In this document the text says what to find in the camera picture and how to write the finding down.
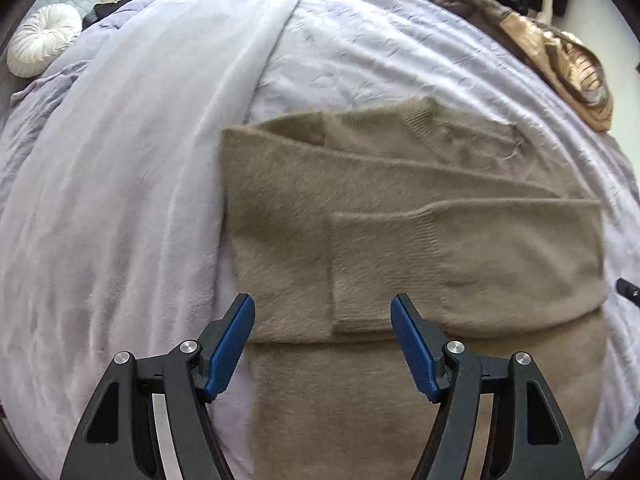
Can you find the white round pleated cushion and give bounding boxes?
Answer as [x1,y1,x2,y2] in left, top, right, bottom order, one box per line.
[7,3,83,78]

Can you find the brown patterned cloth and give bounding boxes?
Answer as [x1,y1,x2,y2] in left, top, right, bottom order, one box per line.
[366,0,615,133]

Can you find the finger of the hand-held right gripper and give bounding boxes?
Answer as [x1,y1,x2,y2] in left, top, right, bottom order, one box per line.
[616,277,640,307]

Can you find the lavender crinkled duvet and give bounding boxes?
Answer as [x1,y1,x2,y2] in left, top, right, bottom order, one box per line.
[0,0,163,201]

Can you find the lavender fleece blanket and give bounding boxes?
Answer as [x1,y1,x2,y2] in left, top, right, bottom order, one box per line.
[0,0,312,480]

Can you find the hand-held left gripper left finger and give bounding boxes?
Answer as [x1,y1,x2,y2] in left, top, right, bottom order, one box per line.
[60,294,257,480]

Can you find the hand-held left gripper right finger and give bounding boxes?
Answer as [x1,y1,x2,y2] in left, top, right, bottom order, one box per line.
[390,294,586,480]

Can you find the brown fuzzy sweater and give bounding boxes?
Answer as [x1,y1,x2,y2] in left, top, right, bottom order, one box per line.
[220,95,608,480]

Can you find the pale embossed bedspread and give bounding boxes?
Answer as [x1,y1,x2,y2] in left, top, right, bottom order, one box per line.
[244,0,640,476]

